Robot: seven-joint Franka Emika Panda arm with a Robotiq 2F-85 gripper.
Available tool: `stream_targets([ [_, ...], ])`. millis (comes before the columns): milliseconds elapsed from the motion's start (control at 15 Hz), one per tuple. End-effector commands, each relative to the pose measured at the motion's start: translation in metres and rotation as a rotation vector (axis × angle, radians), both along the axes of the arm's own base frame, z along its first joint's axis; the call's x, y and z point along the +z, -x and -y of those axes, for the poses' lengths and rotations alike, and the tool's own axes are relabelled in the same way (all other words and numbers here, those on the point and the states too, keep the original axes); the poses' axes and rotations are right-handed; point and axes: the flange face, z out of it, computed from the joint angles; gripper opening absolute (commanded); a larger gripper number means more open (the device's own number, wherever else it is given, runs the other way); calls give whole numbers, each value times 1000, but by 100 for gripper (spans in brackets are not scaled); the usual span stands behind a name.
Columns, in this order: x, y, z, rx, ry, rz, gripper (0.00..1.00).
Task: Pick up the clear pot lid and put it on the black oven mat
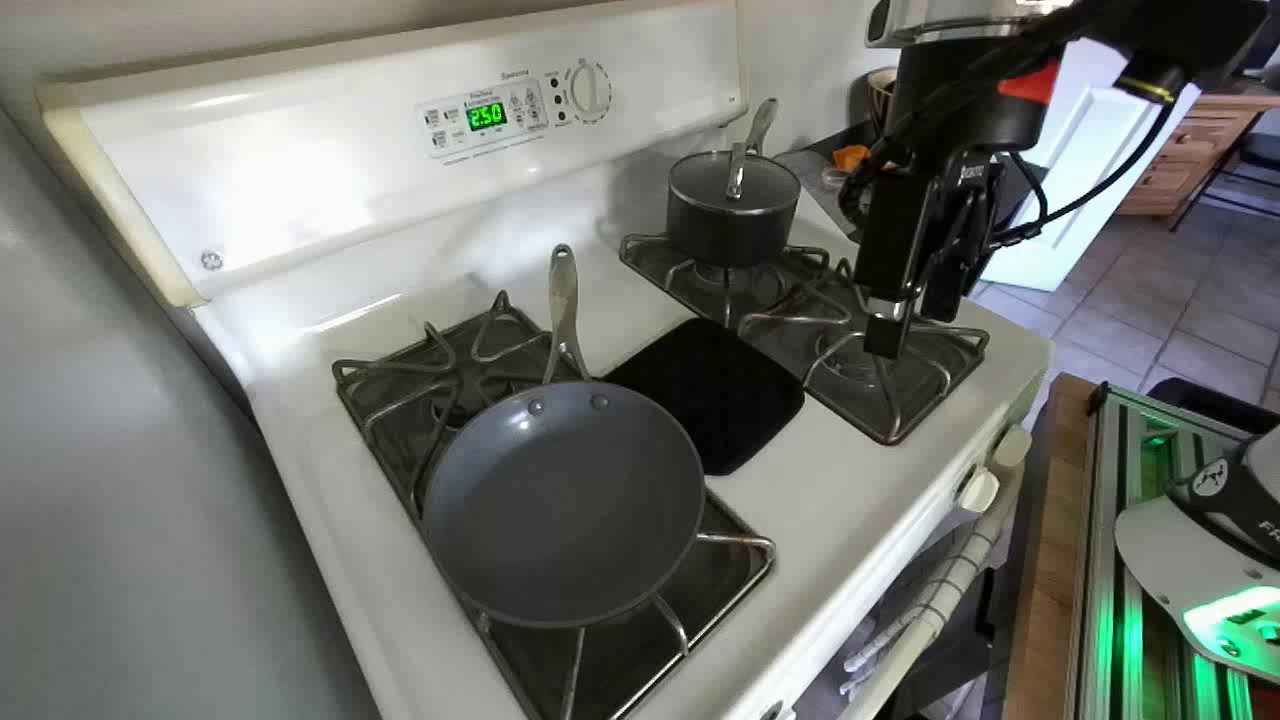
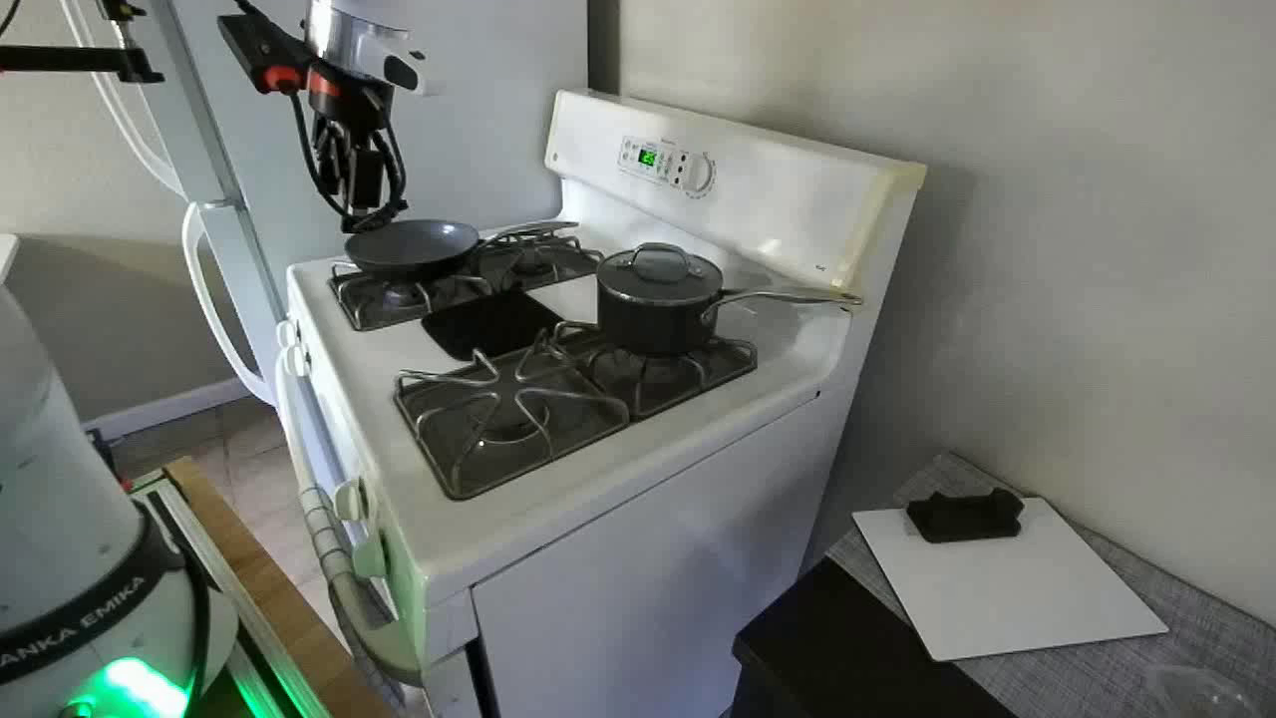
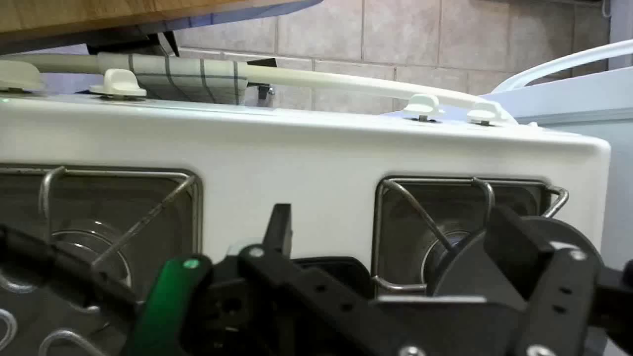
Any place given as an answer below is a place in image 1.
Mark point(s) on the white gas stove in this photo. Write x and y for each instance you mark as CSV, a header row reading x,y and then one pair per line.
x,y
339,203

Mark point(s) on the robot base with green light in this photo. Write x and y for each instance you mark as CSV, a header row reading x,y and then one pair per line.
x,y
1211,559

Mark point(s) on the clear glass pot lid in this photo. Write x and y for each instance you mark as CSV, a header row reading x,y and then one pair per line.
x,y
740,178

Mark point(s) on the wooden cart top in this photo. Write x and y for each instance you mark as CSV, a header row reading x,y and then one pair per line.
x,y
1045,626

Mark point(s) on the black saucepan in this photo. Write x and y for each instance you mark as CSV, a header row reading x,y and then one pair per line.
x,y
730,241

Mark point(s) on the wooden cabinet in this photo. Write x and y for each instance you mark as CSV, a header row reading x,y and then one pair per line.
x,y
1193,148

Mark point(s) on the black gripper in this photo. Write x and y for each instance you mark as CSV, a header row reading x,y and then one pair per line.
x,y
920,241

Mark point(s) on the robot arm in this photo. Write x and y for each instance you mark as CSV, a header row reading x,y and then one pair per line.
x,y
973,91

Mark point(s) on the left black burner grate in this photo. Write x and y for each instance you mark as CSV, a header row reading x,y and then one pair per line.
x,y
410,410

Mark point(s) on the grey frying pan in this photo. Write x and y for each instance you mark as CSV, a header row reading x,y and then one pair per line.
x,y
568,500

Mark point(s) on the right black burner grate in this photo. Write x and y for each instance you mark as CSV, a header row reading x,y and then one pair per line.
x,y
806,314

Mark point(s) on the black burner grate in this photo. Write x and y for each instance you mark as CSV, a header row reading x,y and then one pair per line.
x,y
806,314
410,410

